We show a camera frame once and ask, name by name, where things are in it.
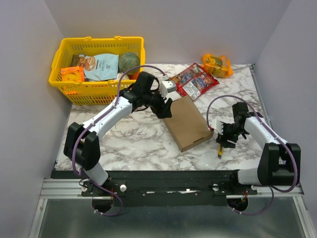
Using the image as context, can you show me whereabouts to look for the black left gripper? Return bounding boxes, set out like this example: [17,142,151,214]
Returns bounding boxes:
[143,86,173,119]

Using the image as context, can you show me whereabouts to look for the yellow utility knife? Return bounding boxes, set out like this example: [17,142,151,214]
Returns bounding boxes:
[217,145,223,159]

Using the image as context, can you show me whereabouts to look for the brown cardboard express box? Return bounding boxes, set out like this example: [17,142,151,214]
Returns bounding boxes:
[163,96,213,152]

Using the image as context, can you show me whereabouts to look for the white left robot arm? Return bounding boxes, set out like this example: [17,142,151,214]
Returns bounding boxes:
[63,72,176,196]

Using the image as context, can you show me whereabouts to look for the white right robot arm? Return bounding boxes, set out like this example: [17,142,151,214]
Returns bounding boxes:
[211,102,301,194]

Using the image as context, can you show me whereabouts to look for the orange snack box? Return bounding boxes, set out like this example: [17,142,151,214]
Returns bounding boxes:
[61,66,85,82]

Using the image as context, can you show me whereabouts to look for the red snack bag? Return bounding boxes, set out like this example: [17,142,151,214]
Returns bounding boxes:
[169,63,219,101]

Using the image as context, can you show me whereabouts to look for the orange round fruit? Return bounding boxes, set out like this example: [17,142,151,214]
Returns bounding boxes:
[129,71,140,80]

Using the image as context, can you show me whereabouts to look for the beige round bun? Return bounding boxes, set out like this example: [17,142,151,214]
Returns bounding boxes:
[116,72,130,81]

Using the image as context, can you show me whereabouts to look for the green round melon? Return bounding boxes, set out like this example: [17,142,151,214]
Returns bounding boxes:
[118,52,140,72]

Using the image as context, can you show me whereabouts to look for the orange yellow snack bag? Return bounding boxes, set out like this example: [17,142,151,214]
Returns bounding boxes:
[202,54,233,78]

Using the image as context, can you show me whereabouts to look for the light blue chips bag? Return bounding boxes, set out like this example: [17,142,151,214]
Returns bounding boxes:
[77,54,119,82]

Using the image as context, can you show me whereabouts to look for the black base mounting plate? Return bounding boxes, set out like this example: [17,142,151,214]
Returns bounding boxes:
[50,170,290,208]

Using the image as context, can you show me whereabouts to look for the yellow plastic shopping basket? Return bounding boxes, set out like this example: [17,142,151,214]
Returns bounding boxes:
[49,36,146,105]

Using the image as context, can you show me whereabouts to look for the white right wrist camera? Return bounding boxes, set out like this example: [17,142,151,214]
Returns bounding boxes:
[209,119,224,135]

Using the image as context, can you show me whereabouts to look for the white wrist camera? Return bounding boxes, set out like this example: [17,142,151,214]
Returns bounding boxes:
[209,119,224,135]
[158,80,177,98]

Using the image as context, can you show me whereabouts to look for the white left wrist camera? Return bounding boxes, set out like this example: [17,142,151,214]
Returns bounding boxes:
[158,80,177,98]

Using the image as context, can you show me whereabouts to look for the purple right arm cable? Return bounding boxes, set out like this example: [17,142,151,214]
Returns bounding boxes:
[207,95,299,216]

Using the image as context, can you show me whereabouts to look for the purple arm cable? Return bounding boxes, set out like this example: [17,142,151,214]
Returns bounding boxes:
[207,95,299,216]
[72,64,170,217]

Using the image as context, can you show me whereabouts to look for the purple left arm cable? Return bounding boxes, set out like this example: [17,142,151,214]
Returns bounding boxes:
[72,64,170,217]

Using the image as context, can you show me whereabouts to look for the aluminium rail frame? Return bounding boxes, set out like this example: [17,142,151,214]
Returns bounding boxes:
[27,63,310,238]

